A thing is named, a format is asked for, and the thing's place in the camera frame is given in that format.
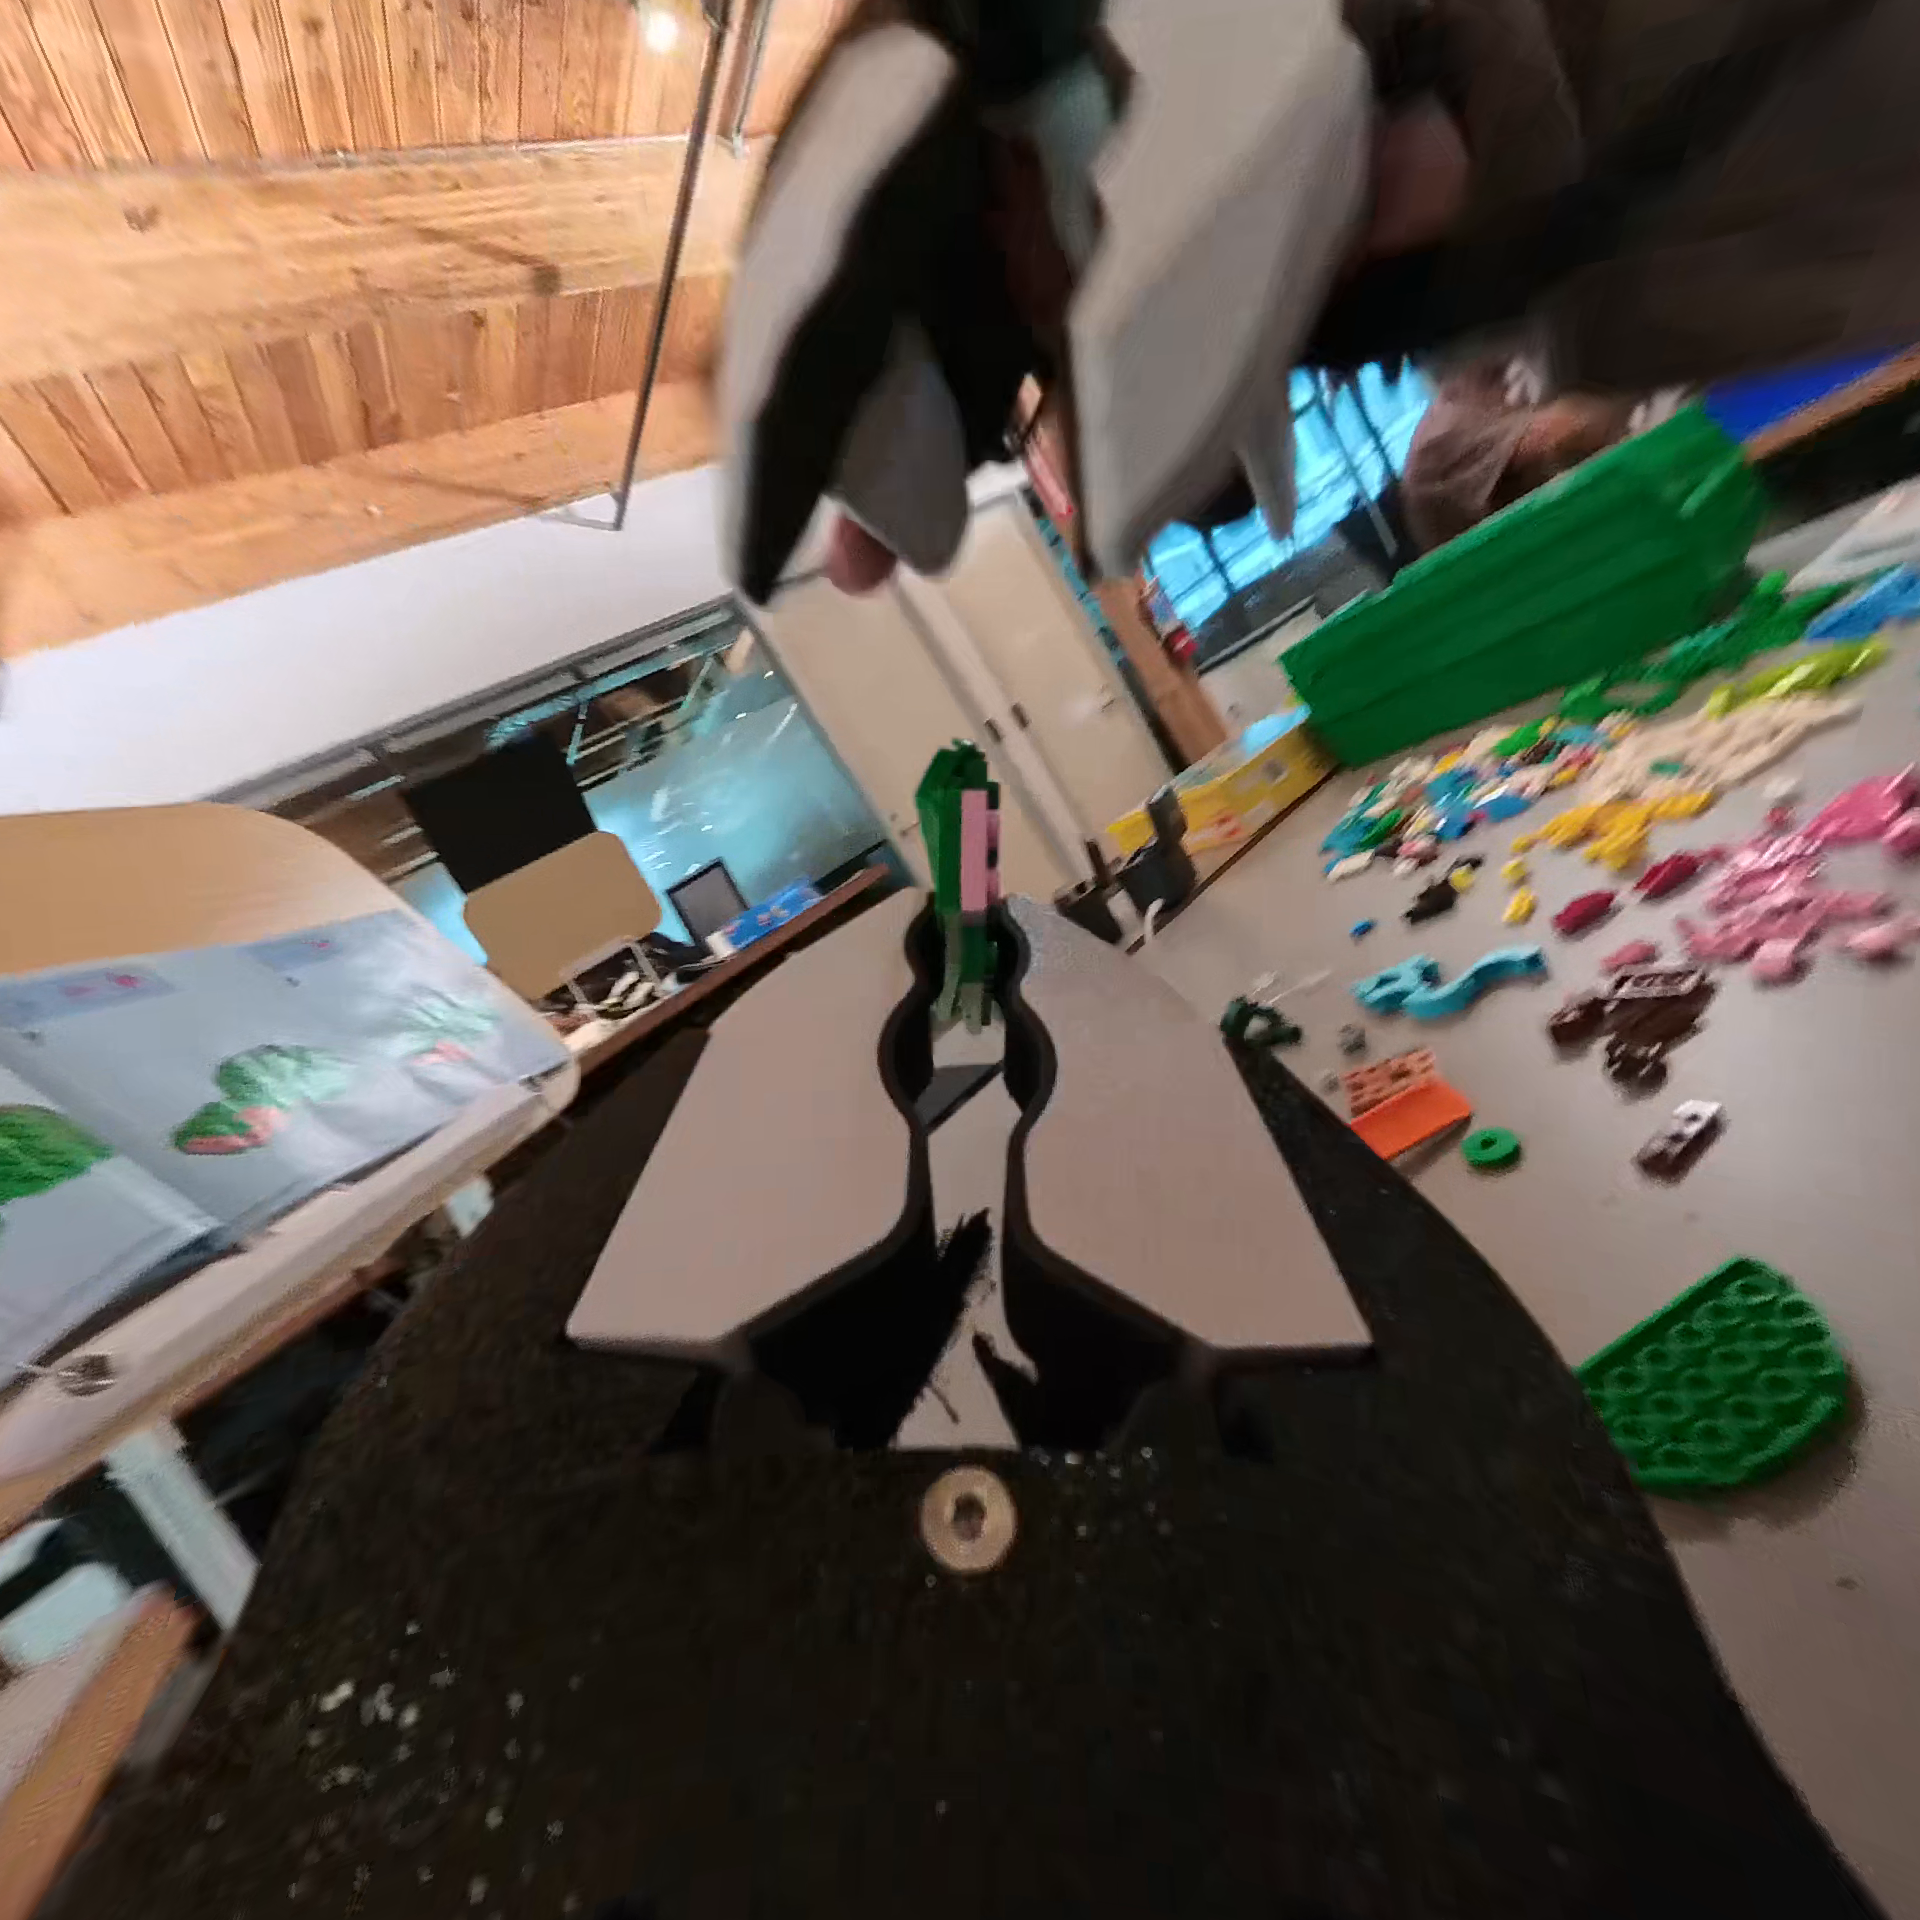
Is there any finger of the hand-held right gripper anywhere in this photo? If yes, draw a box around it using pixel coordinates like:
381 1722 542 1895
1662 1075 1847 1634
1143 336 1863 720
1048 0 1383 584
717 23 976 607

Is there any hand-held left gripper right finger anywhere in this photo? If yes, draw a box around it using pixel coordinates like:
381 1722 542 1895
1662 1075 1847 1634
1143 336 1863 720
997 893 1375 1375

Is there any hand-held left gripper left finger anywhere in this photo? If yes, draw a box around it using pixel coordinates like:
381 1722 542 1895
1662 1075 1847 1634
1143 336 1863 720
564 885 940 1375

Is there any green and pink lego assembly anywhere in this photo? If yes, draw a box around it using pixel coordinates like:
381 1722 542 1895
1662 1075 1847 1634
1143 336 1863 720
915 744 1003 1037

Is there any person's right forearm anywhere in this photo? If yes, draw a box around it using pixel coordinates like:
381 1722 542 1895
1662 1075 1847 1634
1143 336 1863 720
1341 0 1920 395

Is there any cyan curved lego piece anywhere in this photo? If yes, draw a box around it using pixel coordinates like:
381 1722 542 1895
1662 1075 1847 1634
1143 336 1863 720
1353 944 1548 1024

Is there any yellow lego box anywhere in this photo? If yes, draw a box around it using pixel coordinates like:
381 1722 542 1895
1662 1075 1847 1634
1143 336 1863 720
1105 705 1339 857

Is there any stack of green lego baseplates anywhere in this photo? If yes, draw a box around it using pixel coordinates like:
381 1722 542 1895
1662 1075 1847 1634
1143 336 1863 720
1277 402 1771 770

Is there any lego instruction booklet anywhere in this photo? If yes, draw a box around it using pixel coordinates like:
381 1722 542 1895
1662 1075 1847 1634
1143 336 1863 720
0 911 577 1391

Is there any dark brown lego cluster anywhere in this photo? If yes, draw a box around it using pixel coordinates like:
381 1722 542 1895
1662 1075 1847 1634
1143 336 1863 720
1545 965 1718 1088

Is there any dark lego piece white top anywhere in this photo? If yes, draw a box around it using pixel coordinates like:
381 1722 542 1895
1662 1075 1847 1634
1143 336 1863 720
1635 1100 1727 1180

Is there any pile of mixed lego pieces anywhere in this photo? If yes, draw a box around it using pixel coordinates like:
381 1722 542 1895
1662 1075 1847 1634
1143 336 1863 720
1319 570 1920 992

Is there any green quarter round lego plate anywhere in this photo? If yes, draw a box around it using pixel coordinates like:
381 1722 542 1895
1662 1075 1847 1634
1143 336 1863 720
1575 1258 1854 1497

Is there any person's right hand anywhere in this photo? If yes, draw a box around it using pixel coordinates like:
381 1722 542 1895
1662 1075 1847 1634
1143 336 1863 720
1358 89 1483 260

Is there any metal ceiling rod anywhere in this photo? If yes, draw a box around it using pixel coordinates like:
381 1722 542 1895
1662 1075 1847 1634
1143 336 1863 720
540 0 781 536

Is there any orange brick separator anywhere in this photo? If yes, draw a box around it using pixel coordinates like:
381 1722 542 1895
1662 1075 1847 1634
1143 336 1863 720
1351 1079 1476 1164

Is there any beige chair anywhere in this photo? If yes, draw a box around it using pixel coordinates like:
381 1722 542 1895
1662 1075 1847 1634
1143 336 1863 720
461 829 664 1003

